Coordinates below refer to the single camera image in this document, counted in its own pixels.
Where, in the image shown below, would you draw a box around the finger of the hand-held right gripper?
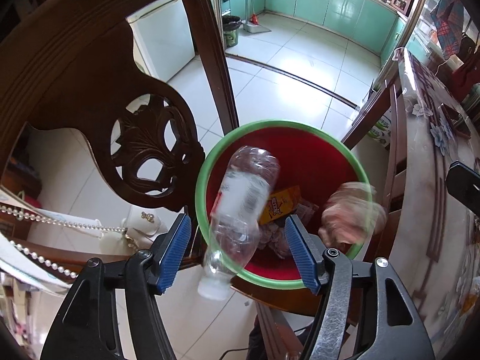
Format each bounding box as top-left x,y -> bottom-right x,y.
446,160 -> 480,218

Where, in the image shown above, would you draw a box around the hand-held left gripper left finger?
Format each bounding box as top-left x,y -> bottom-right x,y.
39,213 -> 193,360

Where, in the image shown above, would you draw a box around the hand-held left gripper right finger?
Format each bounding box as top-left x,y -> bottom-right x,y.
284,214 -> 436,360

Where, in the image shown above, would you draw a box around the yellow snack box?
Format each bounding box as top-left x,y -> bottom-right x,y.
260,185 -> 303,226

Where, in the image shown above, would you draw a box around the clear plastic bottle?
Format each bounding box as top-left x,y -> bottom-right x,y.
197,145 -> 281,301

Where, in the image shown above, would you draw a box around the red bin with green rim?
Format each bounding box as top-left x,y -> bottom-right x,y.
195,119 -> 377,290

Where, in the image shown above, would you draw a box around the red smartphone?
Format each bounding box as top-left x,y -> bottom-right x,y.
438,103 -> 472,138

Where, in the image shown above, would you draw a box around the green and white carton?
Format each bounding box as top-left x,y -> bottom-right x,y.
367,109 -> 393,148

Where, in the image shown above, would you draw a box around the red cloth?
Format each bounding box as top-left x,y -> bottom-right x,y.
451,58 -> 480,99

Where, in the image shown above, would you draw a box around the black bag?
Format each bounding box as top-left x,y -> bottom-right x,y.
457,34 -> 475,59

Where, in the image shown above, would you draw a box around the plaid cloth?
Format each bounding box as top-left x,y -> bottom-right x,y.
430,0 -> 475,59

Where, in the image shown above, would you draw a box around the carved wooden chair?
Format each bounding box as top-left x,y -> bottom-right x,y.
0,0 -> 241,271

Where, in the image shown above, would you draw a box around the white refrigerator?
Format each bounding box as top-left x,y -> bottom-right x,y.
125,0 -> 196,82

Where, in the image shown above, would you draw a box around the teal base cabinets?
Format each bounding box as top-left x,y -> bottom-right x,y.
217,0 -> 408,65

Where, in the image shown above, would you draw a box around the black kitchen waste bin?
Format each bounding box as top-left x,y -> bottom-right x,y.
221,15 -> 242,48

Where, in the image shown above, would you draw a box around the grey dustpan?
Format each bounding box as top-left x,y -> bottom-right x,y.
241,21 -> 271,34

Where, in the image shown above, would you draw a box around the white bag with pearl strap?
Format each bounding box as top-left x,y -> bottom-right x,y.
0,189 -> 169,293

